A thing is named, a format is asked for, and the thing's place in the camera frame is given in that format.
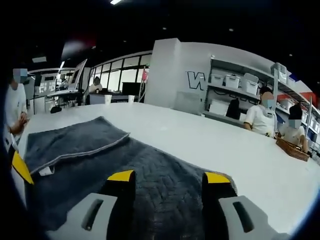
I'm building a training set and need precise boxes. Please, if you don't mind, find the grey towel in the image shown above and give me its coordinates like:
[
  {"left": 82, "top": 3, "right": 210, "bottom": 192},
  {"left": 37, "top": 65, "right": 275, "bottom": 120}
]
[{"left": 23, "top": 116, "right": 238, "bottom": 240}]

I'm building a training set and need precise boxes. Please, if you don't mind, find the white side desk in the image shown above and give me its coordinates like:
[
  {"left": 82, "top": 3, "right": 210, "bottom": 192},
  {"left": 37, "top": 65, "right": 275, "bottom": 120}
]
[{"left": 47, "top": 88, "right": 83, "bottom": 98}]

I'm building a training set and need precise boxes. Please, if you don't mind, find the wooden tray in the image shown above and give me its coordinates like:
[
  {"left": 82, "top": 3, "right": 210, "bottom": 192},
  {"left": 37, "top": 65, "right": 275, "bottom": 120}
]
[{"left": 275, "top": 136, "right": 311, "bottom": 162}]

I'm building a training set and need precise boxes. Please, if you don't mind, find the laptop with purple screen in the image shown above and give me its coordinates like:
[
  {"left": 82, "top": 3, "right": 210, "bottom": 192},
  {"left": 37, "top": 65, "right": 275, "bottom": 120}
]
[{"left": 67, "top": 59, "right": 88, "bottom": 91}]

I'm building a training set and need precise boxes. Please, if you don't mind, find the black bag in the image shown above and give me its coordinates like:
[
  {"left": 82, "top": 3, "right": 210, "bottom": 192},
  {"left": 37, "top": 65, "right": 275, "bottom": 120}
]
[{"left": 226, "top": 98, "right": 241, "bottom": 120}]

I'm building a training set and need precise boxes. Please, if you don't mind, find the white carton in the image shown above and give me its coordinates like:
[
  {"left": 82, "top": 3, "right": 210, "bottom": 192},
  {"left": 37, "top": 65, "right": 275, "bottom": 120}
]
[{"left": 209, "top": 99, "right": 229, "bottom": 115}]

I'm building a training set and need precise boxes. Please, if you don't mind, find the black computer monitor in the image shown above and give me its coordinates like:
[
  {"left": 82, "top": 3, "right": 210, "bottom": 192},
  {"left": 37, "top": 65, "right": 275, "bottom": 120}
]
[{"left": 121, "top": 82, "right": 143, "bottom": 101}]

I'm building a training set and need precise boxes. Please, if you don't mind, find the white storage box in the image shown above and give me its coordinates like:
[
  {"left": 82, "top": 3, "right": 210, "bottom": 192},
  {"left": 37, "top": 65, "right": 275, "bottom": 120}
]
[
  {"left": 271, "top": 62, "right": 288, "bottom": 82},
  {"left": 210, "top": 73, "right": 226, "bottom": 86},
  {"left": 224, "top": 74, "right": 241, "bottom": 89},
  {"left": 241, "top": 72, "right": 260, "bottom": 96}
]

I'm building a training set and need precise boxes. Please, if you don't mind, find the grey metal shelf rack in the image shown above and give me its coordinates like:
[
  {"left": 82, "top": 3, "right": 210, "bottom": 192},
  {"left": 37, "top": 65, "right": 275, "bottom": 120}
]
[{"left": 204, "top": 58, "right": 320, "bottom": 151}]

